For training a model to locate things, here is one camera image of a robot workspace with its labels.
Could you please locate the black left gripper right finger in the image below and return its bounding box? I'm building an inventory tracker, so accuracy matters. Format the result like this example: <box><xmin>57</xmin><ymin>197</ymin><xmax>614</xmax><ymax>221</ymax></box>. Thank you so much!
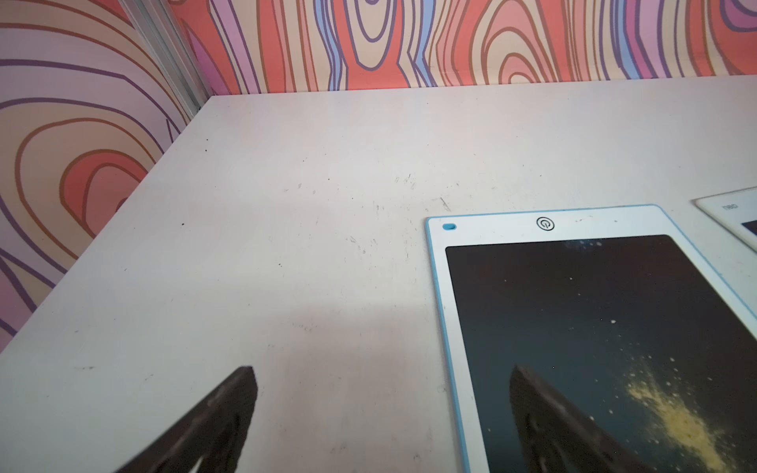
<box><xmin>510</xmin><ymin>366</ymin><xmax>651</xmax><ymax>472</ymax></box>

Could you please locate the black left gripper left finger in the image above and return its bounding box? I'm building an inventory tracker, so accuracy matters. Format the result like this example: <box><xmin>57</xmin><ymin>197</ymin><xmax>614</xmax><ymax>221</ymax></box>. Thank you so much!
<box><xmin>119</xmin><ymin>366</ymin><xmax>258</xmax><ymax>472</ymax></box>

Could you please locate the white drawing tablet middle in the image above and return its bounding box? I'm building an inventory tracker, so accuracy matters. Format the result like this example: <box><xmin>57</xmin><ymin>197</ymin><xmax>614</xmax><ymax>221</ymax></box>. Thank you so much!
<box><xmin>693</xmin><ymin>187</ymin><xmax>757</xmax><ymax>251</ymax></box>

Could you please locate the blue white drawing tablet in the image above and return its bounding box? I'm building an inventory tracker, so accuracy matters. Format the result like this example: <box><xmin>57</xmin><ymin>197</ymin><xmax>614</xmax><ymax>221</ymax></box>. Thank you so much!
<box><xmin>426</xmin><ymin>205</ymin><xmax>756</xmax><ymax>472</ymax></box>

